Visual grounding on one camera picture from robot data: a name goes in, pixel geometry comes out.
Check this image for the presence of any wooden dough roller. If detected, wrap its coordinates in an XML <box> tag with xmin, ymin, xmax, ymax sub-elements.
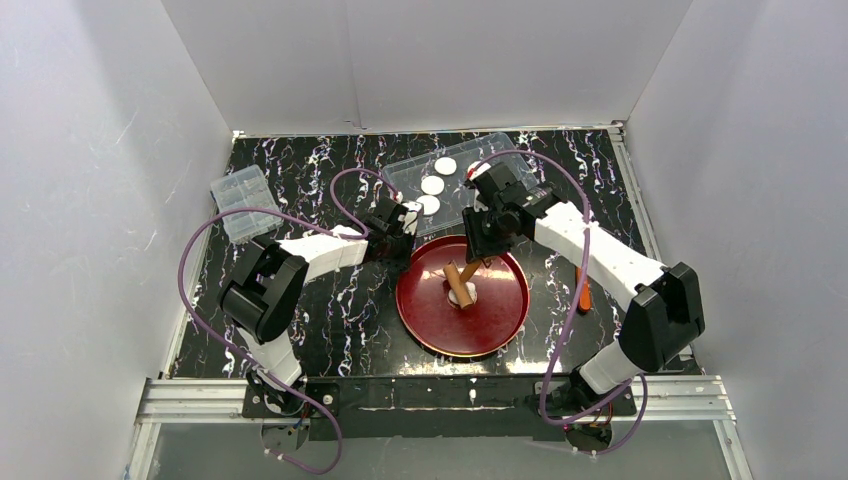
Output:
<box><xmin>443</xmin><ymin>260</ymin><xmax>483</xmax><ymax>291</ymax></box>

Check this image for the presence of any white dough ball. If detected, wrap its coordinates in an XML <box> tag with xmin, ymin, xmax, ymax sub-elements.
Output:
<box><xmin>448</xmin><ymin>282</ymin><xmax>478</xmax><ymax>309</ymax></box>

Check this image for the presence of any round red tray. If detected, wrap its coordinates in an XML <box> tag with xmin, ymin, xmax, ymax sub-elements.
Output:
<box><xmin>396</xmin><ymin>235</ymin><xmax>530</xmax><ymax>358</ymax></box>

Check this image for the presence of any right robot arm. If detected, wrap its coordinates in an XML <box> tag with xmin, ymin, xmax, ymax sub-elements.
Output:
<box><xmin>463</xmin><ymin>165</ymin><xmax>705</xmax><ymax>404</ymax></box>

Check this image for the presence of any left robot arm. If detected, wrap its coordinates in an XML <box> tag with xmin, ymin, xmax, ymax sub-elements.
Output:
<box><xmin>218</xmin><ymin>197</ymin><xmax>424</xmax><ymax>392</ymax></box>

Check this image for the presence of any flat white dumpling wrapper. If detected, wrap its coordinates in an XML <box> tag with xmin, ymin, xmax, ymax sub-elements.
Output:
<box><xmin>416</xmin><ymin>195</ymin><xmax>441</xmax><ymax>216</ymax></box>
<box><xmin>433</xmin><ymin>157</ymin><xmax>457</xmax><ymax>176</ymax></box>
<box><xmin>420</xmin><ymin>175</ymin><xmax>445</xmax><ymax>196</ymax></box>

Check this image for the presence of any clear plastic tray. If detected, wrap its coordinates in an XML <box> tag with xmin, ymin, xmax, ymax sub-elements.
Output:
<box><xmin>381</xmin><ymin>132</ymin><xmax>516</xmax><ymax>239</ymax></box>

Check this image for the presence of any clear compartment screw box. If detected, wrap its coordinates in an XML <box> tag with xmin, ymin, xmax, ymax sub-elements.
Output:
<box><xmin>210</xmin><ymin>165</ymin><xmax>282</xmax><ymax>245</ymax></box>

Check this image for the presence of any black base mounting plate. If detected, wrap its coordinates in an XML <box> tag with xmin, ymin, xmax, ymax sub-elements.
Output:
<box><xmin>241</xmin><ymin>374</ymin><xmax>647</xmax><ymax>444</ymax></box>

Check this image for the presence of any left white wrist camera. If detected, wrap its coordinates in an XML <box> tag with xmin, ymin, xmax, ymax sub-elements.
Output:
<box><xmin>399</xmin><ymin>200</ymin><xmax>423</xmax><ymax>236</ymax></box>

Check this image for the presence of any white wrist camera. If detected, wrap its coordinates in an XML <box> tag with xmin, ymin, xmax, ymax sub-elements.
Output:
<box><xmin>399</xmin><ymin>200</ymin><xmax>423</xmax><ymax>236</ymax></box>
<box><xmin>464</xmin><ymin>161</ymin><xmax>491</xmax><ymax>189</ymax></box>

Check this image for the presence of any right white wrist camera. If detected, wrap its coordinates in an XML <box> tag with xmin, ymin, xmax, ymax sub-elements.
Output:
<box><xmin>464</xmin><ymin>161</ymin><xmax>491</xmax><ymax>189</ymax></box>

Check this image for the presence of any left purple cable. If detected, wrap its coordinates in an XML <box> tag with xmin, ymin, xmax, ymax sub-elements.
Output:
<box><xmin>177</xmin><ymin>167</ymin><xmax>405</xmax><ymax>477</ymax></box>

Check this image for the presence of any purple cable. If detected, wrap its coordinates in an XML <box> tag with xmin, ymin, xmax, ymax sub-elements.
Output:
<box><xmin>177</xmin><ymin>167</ymin><xmax>405</xmax><ymax>477</ymax></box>
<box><xmin>466</xmin><ymin>148</ymin><xmax>649</xmax><ymax>458</ymax></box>

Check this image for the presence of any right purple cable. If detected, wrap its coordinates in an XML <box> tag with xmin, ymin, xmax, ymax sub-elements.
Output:
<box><xmin>466</xmin><ymin>148</ymin><xmax>649</xmax><ymax>458</ymax></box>

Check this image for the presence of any aluminium frame rail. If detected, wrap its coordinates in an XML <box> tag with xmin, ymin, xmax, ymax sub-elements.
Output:
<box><xmin>136</xmin><ymin>379</ymin><xmax>247</xmax><ymax>424</ymax></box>

